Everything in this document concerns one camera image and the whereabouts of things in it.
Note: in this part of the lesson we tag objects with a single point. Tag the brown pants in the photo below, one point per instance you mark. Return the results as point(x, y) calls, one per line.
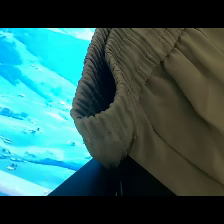
point(173, 110)

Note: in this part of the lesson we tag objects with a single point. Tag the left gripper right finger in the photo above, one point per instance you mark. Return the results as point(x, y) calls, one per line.
point(140, 181)

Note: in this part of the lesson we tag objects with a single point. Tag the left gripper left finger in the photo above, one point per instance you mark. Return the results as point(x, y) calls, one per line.
point(96, 181)

